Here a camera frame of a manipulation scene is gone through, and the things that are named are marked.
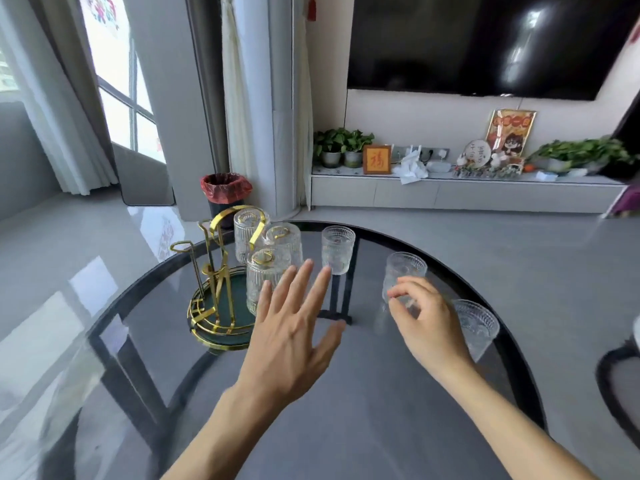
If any row of small figurines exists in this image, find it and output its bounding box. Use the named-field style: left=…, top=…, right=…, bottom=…
left=452, top=164, right=526, bottom=180

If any person's left forearm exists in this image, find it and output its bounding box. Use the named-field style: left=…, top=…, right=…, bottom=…
left=159, top=384, right=297, bottom=480

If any wall power socket strip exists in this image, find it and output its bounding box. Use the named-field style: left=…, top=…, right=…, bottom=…
left=389, top=144, right=451, bottom=164

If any grey sheer curtain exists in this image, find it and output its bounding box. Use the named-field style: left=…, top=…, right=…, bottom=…
left=0, top=0, right=119, bottom=196

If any purple cloth item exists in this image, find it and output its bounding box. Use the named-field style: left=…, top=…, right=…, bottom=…
left=606, top=184, right=640, bottom=219

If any white tower air conditioner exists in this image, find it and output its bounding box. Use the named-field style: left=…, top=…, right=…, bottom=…
left=239, top=0, right=314, bottom=221

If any red bin bag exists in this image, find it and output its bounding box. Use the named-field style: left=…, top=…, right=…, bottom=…
left=200, top=173, right=254, bottom=206

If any gold rack with green tray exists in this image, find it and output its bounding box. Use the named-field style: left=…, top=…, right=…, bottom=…
left=169, top=205, right=301, bottom=352

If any red paper window decoration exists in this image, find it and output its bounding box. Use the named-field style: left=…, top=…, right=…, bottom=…
left=79, top=0, right=122, bottom=39

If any cream curtain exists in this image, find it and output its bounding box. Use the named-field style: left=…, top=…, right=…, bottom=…
left=219, top=0, right=261, bottom=195

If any black trash bin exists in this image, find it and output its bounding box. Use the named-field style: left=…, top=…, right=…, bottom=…
left=207, top=197, right=246, bottom=231

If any person's right forearm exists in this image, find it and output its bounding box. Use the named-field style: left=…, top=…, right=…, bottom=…
left=434, top=361, right=603, bottom=480

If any wide leafy green plant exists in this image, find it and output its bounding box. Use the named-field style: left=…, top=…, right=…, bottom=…
left=529, top=137, right=637, bottom=176

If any person's right hand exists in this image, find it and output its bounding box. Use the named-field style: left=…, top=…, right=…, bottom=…
left=387, top=277, right=477, bottom=384

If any round white plaque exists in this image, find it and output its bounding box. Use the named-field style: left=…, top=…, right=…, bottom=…
left=462, top=139, right=492, bottom=169

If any green plant in grey pot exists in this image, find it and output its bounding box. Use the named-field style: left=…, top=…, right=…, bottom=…
left=313, top=128, right=346, bottom=169
left=342, top=129, right=375, bottom=169

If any clear ribbed drinking glass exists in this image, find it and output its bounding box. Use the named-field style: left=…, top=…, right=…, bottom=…
left=451, top=299, right=501, bottom=364
left=264, top=222, right=304, bottom=269
left=321, top=225, right=356, bottom=276
left=245, top=248, right=292, bottom=316
left=382, top=252, right=429, bottom=318
left=233, top=208, right=271, bottom=266

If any white television cabinet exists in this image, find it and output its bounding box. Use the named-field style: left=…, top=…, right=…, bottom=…
left=309, top=165, right=629, bottom=214

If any black table frame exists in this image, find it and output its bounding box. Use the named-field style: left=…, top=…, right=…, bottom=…
left=87, top=255, right=368, bottom=480

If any person's left hand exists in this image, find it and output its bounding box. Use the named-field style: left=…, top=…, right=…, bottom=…
left=238, top=259, right=347, bottom=401

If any black chair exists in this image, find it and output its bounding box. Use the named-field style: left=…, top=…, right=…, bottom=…
left=594, top=315, right=640, bottom=426

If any crumpled white tissue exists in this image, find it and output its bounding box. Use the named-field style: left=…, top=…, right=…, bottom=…
left=392, top=150, right=430, bottom=186

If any orange framed picture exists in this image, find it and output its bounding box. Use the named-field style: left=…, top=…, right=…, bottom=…
left=362, top=144, right=393, bottom=176

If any black flat television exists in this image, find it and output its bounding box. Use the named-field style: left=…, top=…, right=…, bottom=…
left=347, top=0, right=640, bottom=102

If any colourful cartoon poster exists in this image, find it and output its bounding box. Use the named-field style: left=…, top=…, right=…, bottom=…
left=485, top=109, right=537, bottom=161

